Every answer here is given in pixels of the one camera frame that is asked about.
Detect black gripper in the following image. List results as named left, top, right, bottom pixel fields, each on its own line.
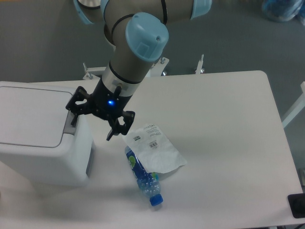
left=65, top=77, right=135, bottom=141

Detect white push-button trash can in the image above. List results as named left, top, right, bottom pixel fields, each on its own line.
left=0, top=81, right=94, bottom=186

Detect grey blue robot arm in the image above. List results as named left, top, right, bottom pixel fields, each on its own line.
left=66, top=0, right=212, bottom=138

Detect white plastic pouch bag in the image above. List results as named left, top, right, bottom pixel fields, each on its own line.
left=123, top=124, right=187, bottom=174

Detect blue label plastic bottle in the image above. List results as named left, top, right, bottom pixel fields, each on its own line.
left=125, top=146, right=163, bottom=207

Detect blue plastic bag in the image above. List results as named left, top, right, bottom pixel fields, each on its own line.
left=261, top=0, right=305, bottom=22

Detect black device at edge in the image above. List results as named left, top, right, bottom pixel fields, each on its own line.
left=287, top=193, right=305, bottom=219

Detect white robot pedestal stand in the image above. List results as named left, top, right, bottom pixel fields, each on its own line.
left=83, top=54, right=205, bottom=80

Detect white frame bar right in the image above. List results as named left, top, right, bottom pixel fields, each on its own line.
left=281, top=82, right=305, bottom=128

